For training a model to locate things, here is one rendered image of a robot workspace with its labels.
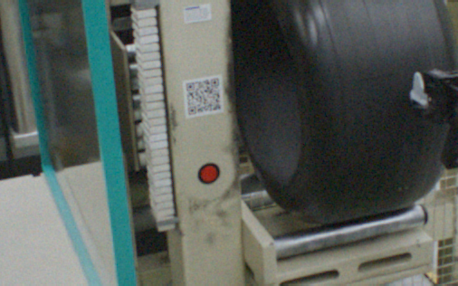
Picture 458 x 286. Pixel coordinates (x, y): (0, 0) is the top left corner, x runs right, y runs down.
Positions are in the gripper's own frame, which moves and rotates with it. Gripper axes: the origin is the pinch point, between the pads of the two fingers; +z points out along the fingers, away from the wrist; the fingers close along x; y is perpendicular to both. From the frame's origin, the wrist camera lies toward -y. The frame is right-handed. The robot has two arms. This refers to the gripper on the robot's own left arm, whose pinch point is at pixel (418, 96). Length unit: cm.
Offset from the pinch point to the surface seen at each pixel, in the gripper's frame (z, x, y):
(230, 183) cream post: 22.9, 29.0, -18.1
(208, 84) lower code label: 20.6, 31.9, 2.9
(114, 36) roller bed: 69, 39, 4
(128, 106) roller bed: 61, 40, -11
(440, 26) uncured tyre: 4.7, -7.2, 10.5
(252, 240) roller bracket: 17.8, 27.1, -28.6
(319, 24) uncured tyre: 7.6, 14.6, 13.8
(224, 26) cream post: 19.6, 28.0, 13.4
